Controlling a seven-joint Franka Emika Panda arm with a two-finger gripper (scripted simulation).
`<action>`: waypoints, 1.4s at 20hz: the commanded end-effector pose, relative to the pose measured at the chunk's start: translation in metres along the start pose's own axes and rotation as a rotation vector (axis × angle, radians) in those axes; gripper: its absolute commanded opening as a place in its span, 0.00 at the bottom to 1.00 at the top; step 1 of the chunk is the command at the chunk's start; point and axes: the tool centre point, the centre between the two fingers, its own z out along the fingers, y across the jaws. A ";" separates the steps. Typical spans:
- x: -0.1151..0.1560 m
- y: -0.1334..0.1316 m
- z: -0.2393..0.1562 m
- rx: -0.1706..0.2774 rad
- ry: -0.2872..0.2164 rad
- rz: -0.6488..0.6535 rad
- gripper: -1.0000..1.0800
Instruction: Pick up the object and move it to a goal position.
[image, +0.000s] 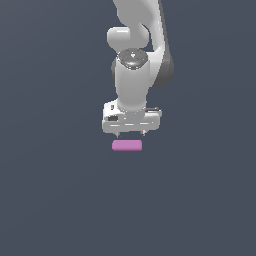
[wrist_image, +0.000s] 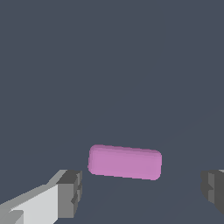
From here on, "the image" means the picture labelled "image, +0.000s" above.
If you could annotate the pink rectangular block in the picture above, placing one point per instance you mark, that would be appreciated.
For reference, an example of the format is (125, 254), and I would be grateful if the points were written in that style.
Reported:
(127, 145)

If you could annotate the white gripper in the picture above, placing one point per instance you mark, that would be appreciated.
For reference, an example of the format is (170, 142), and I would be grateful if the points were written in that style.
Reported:
(130, 122)

